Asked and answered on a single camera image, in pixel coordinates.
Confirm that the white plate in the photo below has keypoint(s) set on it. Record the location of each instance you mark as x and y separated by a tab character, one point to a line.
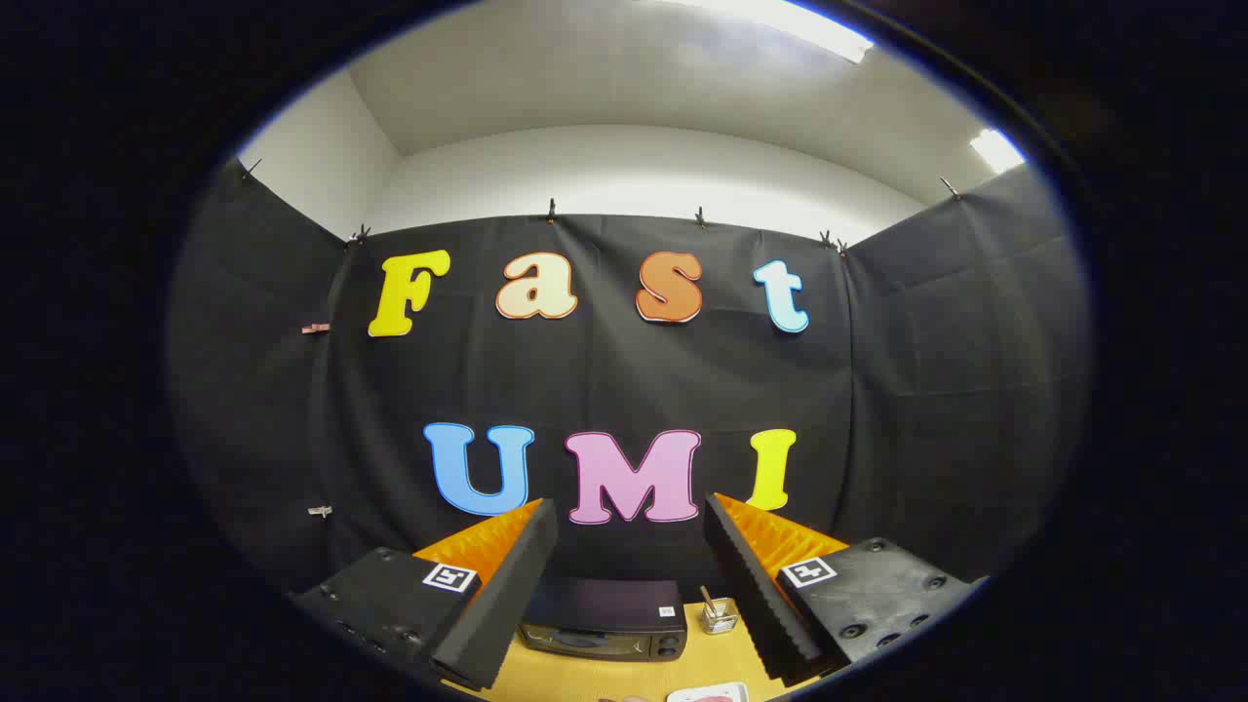
682	696

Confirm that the black toaster oven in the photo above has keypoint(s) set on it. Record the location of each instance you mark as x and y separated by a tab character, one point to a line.
604	604

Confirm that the red meat slice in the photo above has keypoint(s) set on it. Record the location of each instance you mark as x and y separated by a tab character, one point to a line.
715	696

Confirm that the black backdrop cloth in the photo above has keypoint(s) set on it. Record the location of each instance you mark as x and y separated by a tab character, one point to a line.
624	380

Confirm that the small glass jar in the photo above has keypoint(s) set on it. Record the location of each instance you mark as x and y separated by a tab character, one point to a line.
720	616

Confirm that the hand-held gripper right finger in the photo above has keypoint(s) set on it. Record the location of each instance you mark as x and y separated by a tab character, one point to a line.
751	595

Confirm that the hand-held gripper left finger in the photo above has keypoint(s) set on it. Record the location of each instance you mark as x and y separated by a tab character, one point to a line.
507	585

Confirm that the small ceiling light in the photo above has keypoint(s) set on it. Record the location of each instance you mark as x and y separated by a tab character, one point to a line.
996	150

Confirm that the long ceiling light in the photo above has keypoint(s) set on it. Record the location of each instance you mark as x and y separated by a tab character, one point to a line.
799	24

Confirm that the row of black cloth clips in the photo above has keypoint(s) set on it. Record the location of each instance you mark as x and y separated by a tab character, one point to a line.
551	210

